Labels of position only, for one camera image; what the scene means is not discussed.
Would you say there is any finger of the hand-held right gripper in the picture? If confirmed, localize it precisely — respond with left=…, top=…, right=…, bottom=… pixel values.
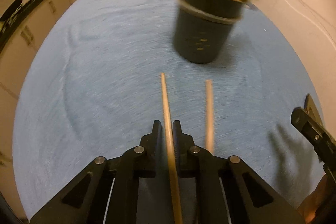
left=291, top=107, right=336, bottom=169
left=304, top=94, right=324, bottom=126

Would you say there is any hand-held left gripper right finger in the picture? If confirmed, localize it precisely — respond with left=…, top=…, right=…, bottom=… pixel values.
left=172, top=120, right=306, bottom=224

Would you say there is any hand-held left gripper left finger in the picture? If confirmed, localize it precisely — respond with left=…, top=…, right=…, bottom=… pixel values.
left=29, top=120, right=162, bottom=224

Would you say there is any long wooden chopstick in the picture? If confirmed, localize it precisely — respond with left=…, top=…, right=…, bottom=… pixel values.
left=205, top=79, right=215, bottom=154
left=161, top=72, right=183, bottom=224

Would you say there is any dark grey utensil holder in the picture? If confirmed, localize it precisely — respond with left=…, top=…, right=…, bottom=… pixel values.
left=172, top=0, right=250, bottom=64

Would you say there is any person's right hand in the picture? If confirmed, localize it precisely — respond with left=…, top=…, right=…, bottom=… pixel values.
left=298, top=175, right=336, bottom=224

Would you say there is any blue table cloth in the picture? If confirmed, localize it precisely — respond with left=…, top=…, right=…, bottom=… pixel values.
left=12, top=0, right=324, bottom=224

